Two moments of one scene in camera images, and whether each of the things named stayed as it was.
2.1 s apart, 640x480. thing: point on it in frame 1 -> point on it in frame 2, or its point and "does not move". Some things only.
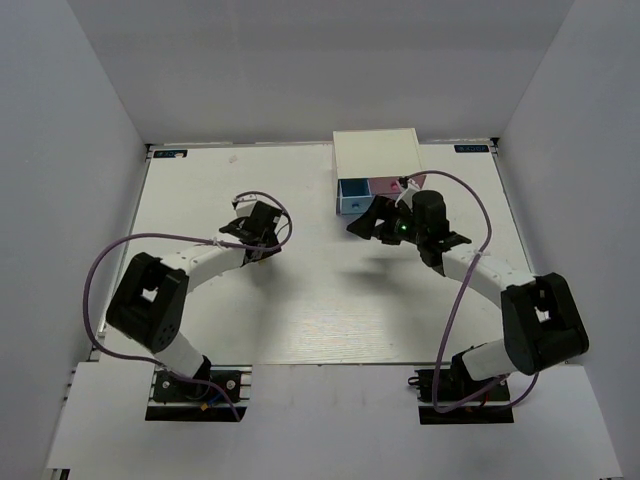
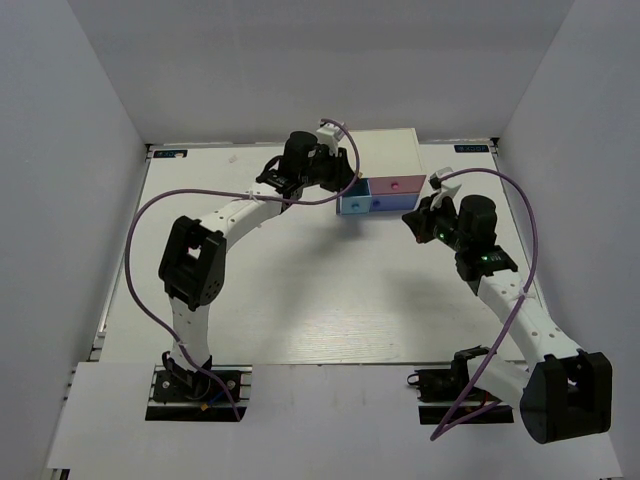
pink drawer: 390,186 does not move
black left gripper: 272,239 -> 342,170
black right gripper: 381,208 -> 420,221
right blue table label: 471,148 does not move
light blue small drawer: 353,196 does not move
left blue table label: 169,153 does not move
